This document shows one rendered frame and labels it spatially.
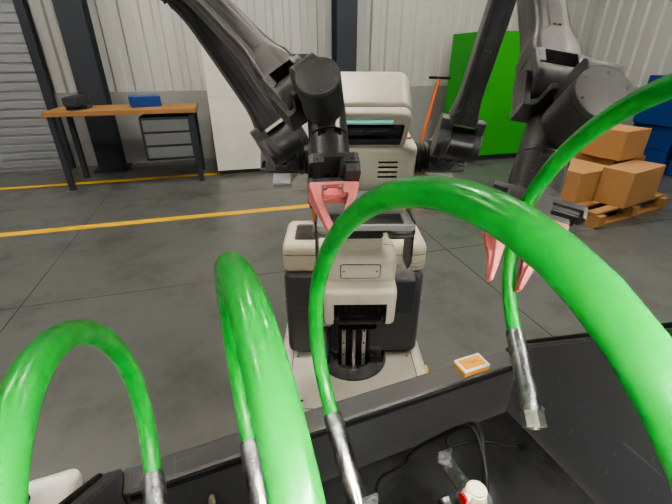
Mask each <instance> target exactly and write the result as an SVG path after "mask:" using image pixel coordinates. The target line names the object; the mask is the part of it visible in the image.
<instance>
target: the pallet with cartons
mask: <svg viewBox="0 0 672 504"><path fill-rule="evenodd" d="M651 131H652V128H645V127H637V126H629V125H621V124H618V125H617V126H615V127H613V128H612V129H610V130H608V131H607V132H605V133H604V134H602V135H601V136H599V137H598V138H597V139H595V140H594V141H592V142H591V143H590V144H588V145H587V146H586V147H585V148H583V149H582V150H581V151H580V152H579V153H577V154H576V158H575V159H571V162H570V165H569V168H568V172H567V176H566V179H565V183H564V186H563V190H562V193H561V197H560V199H562V200H566V201H569V202H573V203H576V204H579V205H583V206H586V207H588V208H589V210H588V214H587V218H586V221H584V222H583V223H585V224H584V226H587V227H590V228H593V229H596V228H600V227H603V226H606V225H609V224H613V223H616V222H619V221H622V220H626V219H629V218H632V217H635V216H639V215H642V214H645V213H648V212H652V211H655V210H658V209H661V208H663V207H666V205H667V202H668V200H669V197H665V194H661V193H657V192H656V191H657V189H658V186H659V184H660V181H661V178H662V176H663V173H664V171H665V168H666V166H667V165H665V164H659V163H654V162H648V161H644V160H645V157H646V155H643V153H644V150H645V147H646V145H647V142H648V139H649V136H650V133H651ZM643 202H647V203H646V204H647V205H646V206H643V207H640V206H638V205H636V204H640V203H643ZM602 206H603V207H602ZM598 207H599V208H598ZM591 209H592V210H591ZM615 210H617V212H616V213H618V214H615V215H612V216H608V217H607V216H606V215H603V214H604V213H608V212H611V211H615Z"/></svg>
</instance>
